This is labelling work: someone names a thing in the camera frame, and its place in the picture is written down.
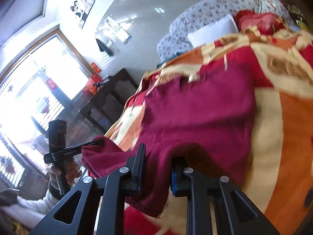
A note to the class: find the red embroidered pillow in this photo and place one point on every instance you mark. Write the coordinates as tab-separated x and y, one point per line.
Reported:
266	23

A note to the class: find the orange red patterned blanket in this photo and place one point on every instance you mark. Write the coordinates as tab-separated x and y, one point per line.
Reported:
278	174

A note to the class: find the framed wall photo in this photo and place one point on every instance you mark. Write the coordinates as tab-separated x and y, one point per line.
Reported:
80	10

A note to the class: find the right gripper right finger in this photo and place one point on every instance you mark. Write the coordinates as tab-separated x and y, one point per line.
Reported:
216	204

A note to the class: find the maroon knit sweater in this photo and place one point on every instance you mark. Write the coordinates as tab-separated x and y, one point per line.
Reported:
208	122

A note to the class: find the left forearm white sleeve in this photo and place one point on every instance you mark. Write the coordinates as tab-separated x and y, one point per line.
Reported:
19	216

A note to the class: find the large bright window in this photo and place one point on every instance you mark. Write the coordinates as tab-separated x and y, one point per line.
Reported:
46	83

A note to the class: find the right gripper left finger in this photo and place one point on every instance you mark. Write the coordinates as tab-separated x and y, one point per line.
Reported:
96	206

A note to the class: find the dark wooden side table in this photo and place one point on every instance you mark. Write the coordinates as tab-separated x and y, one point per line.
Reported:
105	107

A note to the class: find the white pillow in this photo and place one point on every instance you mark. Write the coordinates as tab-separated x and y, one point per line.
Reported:
213	31

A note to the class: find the floral quilt bundle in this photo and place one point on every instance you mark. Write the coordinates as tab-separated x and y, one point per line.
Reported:
206	12

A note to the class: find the person's left hand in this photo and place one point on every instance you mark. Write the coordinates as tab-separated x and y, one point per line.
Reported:
71	172

